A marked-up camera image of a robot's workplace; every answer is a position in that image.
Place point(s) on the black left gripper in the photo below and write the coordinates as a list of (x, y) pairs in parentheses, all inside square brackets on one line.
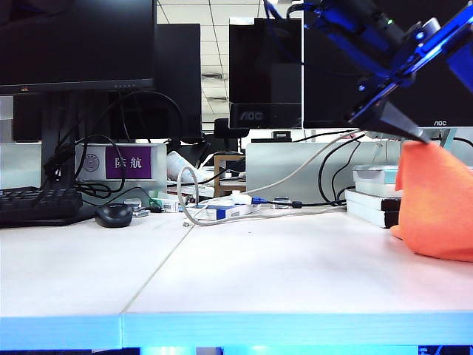
[(406, 70)]

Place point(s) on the orange microfibre rag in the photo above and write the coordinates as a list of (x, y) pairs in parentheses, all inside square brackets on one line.
[(436, 207)]

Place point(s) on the white teal monitor stand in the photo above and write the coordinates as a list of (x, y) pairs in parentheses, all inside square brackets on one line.
[(448, 136)]

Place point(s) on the black AOC monitor silver edge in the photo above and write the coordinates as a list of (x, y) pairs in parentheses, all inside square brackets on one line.
[(332, 74)]

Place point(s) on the teal cover book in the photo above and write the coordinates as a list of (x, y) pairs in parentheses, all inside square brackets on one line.
[(373, 175)]

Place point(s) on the white cover book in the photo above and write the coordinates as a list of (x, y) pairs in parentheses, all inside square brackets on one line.
[(373, 190)]

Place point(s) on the small grey device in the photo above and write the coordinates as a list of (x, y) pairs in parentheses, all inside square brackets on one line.
[(282, 135)]

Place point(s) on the silver desk divider panel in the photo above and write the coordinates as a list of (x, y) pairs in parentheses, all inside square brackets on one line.
[(281, 166)]

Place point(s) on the black AOC monitor glossy bezel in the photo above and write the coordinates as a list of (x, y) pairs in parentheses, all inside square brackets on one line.
[(264, 74)]

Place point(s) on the black office chair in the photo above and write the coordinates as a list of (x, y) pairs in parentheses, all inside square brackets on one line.
[(222, 129)]

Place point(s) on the white power adapter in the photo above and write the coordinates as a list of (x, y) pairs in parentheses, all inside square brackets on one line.
[(241, 197)]

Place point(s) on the wooden shelf box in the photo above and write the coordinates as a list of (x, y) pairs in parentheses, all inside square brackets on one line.
[(218, 177)]

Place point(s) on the blue white carton box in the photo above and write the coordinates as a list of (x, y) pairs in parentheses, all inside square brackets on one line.
[(230, 213)]

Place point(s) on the white crumpled paper bag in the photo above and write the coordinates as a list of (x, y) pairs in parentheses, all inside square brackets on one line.
[(176, 162)]

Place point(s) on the green white small box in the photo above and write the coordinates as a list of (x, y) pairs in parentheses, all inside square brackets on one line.
[(167, 205)]

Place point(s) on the silver nameplate purple label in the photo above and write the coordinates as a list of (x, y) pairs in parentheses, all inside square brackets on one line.
[(128, 162)]

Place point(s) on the small silver gadget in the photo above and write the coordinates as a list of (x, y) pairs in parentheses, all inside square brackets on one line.
[(136, 212)]

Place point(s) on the black computer mouse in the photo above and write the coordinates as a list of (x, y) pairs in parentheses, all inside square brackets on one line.
[(114, 216)]

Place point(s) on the black monitor with button row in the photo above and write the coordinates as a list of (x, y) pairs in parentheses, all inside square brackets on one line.
[(74, 44)]

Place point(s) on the black monitor stand column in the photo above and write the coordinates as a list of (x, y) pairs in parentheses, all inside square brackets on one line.
[(51, 122)]

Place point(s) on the frosted desk divider panel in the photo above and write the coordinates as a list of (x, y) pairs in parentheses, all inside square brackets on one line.
[(18, 166)]

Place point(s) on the black keyboard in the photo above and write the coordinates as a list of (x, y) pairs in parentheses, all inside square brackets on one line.
[(22, 205)]

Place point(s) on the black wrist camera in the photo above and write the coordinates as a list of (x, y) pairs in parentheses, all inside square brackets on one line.
[(428, 27)]

